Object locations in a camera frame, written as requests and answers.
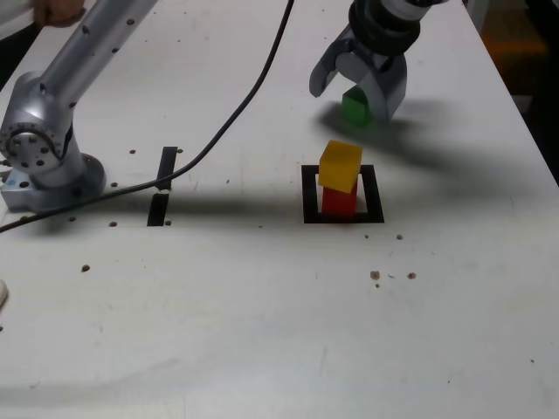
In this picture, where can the black tape strip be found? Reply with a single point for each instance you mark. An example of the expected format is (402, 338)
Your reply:
(158, 211)

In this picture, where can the person's hand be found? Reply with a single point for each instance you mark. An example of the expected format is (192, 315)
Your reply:
(59, 11)

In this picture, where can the yellow cube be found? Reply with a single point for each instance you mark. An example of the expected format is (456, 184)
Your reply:
(338, 168)

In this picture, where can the green cube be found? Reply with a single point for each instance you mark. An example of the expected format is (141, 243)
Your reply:
(354, 109)

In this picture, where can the black tape square outline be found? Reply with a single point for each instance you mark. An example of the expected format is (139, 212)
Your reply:
(308, 196)

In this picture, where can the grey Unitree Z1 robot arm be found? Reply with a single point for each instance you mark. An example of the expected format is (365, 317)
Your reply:
(39, 144)

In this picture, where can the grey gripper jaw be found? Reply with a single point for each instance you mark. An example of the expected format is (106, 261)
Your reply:
(391, 87)
(323, 70)

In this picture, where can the red cube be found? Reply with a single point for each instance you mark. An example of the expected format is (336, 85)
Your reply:
(338, 204)

